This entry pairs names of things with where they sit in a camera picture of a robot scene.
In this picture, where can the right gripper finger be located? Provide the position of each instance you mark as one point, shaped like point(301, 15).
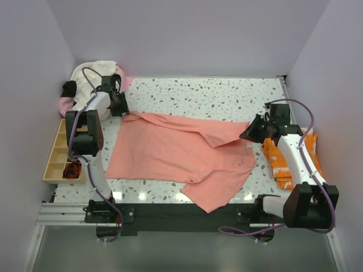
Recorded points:
point(260, 140)
point(255, 129)

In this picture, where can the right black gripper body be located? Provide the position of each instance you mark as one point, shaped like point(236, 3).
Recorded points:
point(267, 122)

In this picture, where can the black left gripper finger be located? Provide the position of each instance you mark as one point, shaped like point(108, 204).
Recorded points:
point(116, 107)
point(124, 109)

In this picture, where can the salmon pink t-shirt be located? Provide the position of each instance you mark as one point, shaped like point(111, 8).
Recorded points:
point(208, 157)

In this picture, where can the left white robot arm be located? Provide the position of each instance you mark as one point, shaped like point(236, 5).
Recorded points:
point(84, 132)

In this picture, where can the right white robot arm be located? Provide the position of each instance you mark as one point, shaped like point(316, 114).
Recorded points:
point(312, 202)

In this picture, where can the cream white garment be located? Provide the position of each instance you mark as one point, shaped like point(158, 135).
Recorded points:
point(93, 71)

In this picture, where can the folded orange white t-shirt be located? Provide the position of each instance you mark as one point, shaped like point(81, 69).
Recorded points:
point(280, 170)

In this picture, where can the black garment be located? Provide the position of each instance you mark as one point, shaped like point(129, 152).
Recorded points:
point(69, 89)

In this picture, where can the light pink garment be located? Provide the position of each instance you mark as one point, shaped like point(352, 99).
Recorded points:
point(65, 104)

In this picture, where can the orange black item in tray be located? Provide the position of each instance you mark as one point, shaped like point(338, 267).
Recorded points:
point(72, 170)

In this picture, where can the wooden compartment tray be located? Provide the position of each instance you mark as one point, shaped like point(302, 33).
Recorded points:
point(58, 158)

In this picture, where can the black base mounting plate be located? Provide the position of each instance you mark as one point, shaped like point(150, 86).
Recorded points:
point(170, 217)

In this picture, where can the aluminium frame rail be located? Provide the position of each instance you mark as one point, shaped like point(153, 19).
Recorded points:
point(52, 214)

